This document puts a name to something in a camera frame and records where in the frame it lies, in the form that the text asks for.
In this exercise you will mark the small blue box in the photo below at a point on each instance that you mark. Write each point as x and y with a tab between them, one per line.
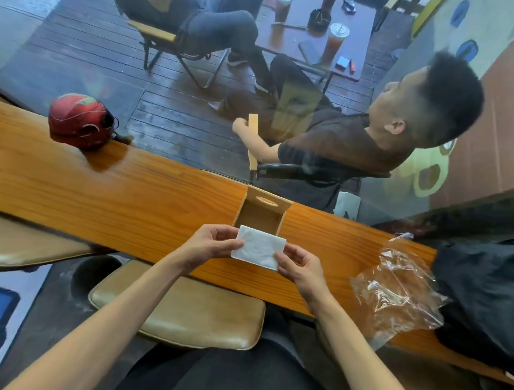
342	63

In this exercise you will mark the person's left forearm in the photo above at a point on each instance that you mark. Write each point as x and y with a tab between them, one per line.
104	325

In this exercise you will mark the person's left hand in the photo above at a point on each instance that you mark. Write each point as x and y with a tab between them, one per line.
200	249

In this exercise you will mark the person's right thumb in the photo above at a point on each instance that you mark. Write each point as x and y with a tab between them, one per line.
283	265

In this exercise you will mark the white paper napkin stack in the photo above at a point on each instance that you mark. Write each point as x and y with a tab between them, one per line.
259	247

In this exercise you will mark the person's left thumb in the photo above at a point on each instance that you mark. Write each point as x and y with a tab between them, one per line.
229	247

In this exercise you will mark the red helmet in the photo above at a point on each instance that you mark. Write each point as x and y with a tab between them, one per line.
78	120

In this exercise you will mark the person's right hand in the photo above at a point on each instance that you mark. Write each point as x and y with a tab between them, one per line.
305	277

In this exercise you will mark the dark smartphone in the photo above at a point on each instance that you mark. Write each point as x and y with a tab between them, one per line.
309	52

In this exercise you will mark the red lighter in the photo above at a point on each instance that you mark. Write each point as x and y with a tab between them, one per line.
352	66

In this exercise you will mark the beige cushioned stool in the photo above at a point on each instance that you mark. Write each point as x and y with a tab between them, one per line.
36	245
180	309

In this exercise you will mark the black ashtray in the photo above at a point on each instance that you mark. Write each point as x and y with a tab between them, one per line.
319	19

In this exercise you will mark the clear plastic bag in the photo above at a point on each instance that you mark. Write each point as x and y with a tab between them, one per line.
395	289

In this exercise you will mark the white paper bag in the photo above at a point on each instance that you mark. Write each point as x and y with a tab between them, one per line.
347	205

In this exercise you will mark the iced drink plastic cup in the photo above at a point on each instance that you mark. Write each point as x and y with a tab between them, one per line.
282	10
334	42

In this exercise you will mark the black fabric bag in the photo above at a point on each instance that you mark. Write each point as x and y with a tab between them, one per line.
478	297

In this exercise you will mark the person's black trousers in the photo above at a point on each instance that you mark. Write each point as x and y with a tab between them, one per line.
225	365

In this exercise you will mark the wooden napkin holder box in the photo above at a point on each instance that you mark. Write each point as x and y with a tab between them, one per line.
261	209

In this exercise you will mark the dark brown outdoor table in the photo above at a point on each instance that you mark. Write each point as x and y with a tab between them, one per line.
305	24

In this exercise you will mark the person's right forearm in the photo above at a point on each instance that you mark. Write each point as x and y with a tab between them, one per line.
353	349

